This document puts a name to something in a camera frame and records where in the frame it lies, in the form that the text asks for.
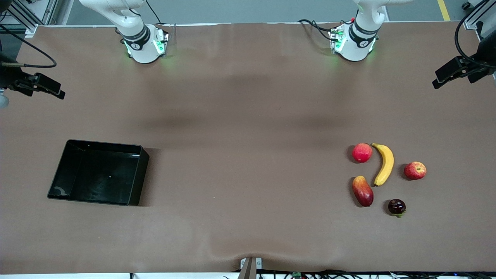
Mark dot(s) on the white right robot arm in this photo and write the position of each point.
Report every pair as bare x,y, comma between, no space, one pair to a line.
139,38

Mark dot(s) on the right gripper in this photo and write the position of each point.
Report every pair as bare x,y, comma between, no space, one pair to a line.
6,77

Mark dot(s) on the red yellow apple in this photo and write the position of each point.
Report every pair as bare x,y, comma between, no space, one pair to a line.
415,171

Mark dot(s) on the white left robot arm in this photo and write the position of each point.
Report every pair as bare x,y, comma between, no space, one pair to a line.
358,38

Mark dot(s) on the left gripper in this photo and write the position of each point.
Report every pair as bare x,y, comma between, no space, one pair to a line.
486,53

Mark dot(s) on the aluminium frame profile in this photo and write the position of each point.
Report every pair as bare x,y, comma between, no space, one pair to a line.
474,19
42,9

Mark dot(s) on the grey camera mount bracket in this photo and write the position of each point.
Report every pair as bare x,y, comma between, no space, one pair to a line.
250,267

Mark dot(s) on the red yellow mango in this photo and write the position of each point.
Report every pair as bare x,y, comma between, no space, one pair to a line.
363,192

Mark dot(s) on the yellow banana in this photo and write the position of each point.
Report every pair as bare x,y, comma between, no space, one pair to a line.
385,164

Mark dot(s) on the black plastic box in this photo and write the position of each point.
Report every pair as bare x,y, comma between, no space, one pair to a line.
99,172

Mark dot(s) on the dark purple mangosteen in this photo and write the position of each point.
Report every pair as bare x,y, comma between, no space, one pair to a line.
396,206

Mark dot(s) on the green circuit board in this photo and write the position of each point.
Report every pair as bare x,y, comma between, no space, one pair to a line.
297,275

